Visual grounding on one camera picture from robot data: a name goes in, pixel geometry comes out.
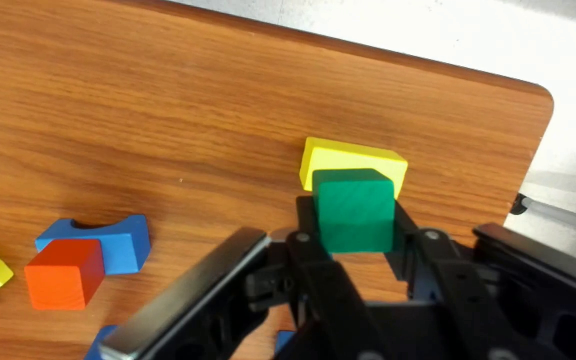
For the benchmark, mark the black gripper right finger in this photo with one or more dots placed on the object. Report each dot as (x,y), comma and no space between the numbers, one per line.
(448,315)

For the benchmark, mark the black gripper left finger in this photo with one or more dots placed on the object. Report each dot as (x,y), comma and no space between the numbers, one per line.
(332,319)

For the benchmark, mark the green cube block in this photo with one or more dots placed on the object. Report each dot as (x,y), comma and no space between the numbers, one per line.
(355,210)

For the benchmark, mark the yellow rectangular block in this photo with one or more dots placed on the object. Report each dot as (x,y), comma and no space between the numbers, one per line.
(335,154)

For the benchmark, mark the blue arch block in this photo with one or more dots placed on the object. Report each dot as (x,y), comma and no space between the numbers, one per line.
(125,244)

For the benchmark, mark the orange cube block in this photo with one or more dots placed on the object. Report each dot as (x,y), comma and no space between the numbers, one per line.
(64,274)

